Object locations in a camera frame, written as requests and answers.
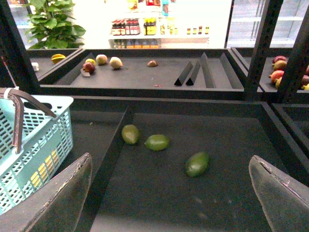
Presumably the green potted plant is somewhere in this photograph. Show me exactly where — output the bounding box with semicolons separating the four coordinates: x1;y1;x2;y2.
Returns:
26;0;86;49

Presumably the yellow mango front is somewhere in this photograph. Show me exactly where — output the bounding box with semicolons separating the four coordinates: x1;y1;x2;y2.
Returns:
30;149;60;189

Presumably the light teal plastic basket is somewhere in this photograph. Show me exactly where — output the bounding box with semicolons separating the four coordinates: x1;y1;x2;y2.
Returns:
0;95;73;214

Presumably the bottle row on shelf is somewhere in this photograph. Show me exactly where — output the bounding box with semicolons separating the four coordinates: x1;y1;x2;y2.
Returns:
111;18;140;36

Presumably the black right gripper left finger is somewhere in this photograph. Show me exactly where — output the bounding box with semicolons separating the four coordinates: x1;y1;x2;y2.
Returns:
0;153;92;232

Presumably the black fruit display tray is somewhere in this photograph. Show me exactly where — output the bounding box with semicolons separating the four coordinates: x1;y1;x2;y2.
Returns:
71;97;309;232

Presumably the black triangular divider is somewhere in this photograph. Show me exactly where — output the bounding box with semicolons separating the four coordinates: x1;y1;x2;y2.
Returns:
174;61;193;87

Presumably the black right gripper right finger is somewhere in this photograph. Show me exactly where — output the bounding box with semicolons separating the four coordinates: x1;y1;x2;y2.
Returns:
249;155;309;232

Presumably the brown basket handle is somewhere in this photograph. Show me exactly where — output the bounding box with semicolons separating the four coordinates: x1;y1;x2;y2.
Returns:
0;87;56;154

